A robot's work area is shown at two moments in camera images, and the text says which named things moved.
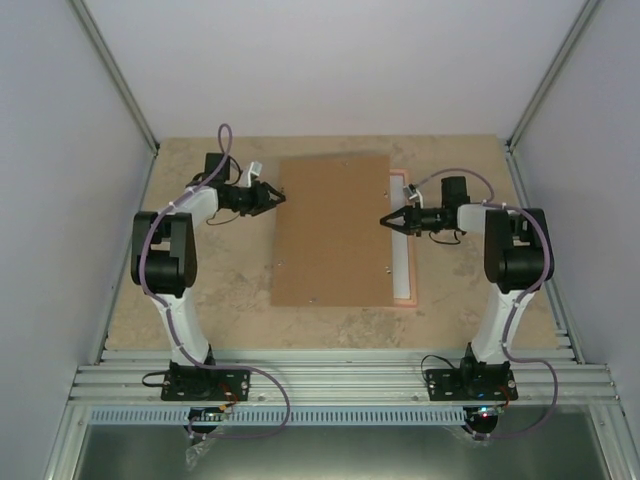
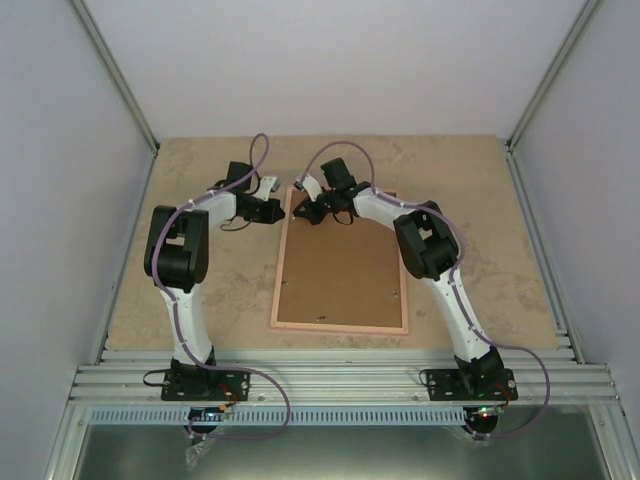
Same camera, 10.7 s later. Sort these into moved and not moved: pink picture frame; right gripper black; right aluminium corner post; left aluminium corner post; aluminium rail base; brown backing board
Moved: right gripper black; pink picture frame; brown backing board
Not moved: right aluminium corner post; left aluminium corner post; aluminium rail base
